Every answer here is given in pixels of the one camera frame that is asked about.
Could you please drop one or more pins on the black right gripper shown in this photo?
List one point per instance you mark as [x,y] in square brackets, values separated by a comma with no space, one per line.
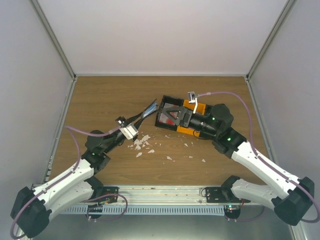
[184,119]

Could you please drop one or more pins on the black leather card holder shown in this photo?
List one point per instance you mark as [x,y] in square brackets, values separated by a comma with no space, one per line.
[150,109]

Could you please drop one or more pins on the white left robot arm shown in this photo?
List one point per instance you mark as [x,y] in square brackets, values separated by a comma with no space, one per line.
[34,208]

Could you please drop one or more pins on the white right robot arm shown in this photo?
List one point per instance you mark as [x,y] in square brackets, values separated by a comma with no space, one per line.
[289,196]

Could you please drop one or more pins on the red white card stack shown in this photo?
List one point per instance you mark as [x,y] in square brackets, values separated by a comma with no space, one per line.
[163,119]

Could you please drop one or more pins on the black left storage bin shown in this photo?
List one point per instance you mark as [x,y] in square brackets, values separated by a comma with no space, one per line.
[168,101]

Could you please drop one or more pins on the yellow middle storage bin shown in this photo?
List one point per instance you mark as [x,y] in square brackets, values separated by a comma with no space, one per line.
[195,122]

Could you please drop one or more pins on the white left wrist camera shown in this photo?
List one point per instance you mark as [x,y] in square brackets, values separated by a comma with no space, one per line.
[121,121]

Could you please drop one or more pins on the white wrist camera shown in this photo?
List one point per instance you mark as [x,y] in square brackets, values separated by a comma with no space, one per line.
[121,121]
[193,99]

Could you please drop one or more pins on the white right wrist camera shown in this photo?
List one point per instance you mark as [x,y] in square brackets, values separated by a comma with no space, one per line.
[193,99]

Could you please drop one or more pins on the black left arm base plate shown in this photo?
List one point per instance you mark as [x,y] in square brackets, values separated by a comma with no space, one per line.
[109,195]

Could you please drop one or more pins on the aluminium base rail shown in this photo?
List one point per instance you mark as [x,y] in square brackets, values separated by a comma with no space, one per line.
[160,195]

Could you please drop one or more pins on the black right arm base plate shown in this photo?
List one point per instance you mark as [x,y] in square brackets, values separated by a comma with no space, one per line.
[217,194]

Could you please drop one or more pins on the grey slotted cable duct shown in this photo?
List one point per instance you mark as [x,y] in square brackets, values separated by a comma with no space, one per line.
[197,210]

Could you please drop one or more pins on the aluminium corner post left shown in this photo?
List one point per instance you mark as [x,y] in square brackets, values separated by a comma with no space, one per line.
[52,36]

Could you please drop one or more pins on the aluminium corner post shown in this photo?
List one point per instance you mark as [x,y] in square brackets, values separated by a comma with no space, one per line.
[52,36]
[287,8]

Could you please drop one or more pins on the aluminium corner post right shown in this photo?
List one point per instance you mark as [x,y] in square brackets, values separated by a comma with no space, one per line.
[287,8]

